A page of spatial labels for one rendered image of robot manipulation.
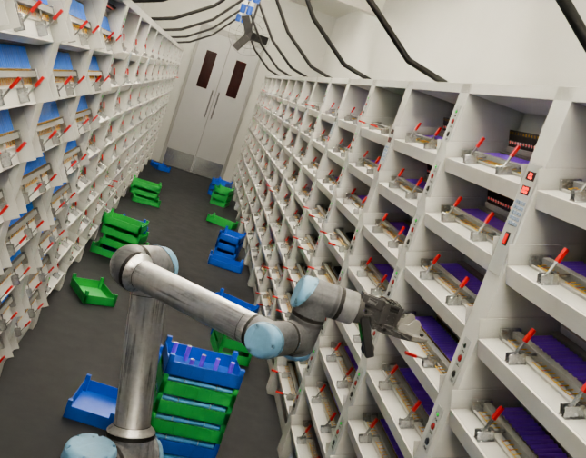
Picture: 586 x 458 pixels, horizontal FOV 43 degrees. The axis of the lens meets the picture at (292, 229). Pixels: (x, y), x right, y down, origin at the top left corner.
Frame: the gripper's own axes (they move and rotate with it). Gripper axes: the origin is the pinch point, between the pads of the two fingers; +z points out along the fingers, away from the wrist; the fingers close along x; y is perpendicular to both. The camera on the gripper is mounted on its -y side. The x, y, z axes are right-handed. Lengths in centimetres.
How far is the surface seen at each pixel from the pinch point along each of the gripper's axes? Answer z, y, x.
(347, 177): 6, 22, 188
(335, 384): 7, -47, 77
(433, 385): 5.4, -8.8, -8.2
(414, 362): 5.6, -9.5, 10.4
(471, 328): 4.6, 10.8, -16.6
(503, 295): 6.3, 22.2, -22.2
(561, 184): 7, 52, -24
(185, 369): -48, -61, 82
